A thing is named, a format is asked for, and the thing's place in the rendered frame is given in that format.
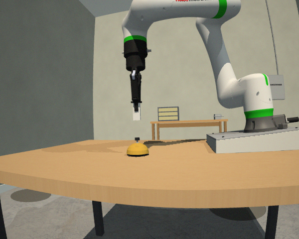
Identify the gold dome bell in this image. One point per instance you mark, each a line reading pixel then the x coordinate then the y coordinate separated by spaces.
pixel 137 149

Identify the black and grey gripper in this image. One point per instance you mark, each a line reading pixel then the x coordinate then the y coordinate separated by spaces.
pixel 136 63

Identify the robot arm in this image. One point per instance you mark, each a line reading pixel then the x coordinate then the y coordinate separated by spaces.
pixel 252 92

